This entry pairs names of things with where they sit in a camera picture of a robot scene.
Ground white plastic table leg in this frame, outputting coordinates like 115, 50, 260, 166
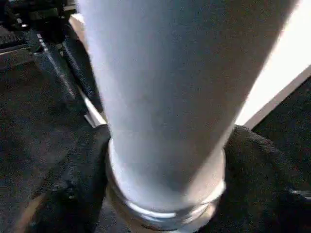
76, 0, 302, 232

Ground black mat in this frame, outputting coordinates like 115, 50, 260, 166
0, 48, 311, 233

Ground white plastic table top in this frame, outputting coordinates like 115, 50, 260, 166
68, 0, 311, 233

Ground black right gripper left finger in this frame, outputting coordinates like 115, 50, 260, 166
21, 125, 112, 233

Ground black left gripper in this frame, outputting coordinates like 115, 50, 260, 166
0, 0, 104, 111

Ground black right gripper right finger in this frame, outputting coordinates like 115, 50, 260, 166
208, 125, 311, 233

